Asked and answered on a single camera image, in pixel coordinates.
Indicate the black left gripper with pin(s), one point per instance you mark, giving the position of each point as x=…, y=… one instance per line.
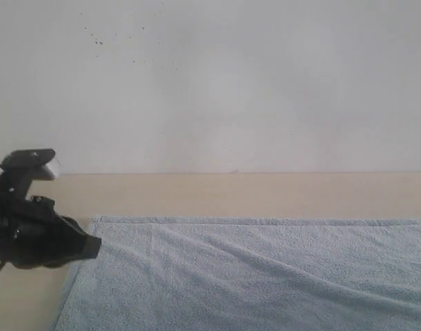
x=33, y=235

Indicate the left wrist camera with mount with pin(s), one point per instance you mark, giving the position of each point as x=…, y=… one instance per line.
x=21, y=167

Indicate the light blue fluffy towel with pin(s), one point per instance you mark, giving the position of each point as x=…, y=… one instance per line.
x=184, y=273

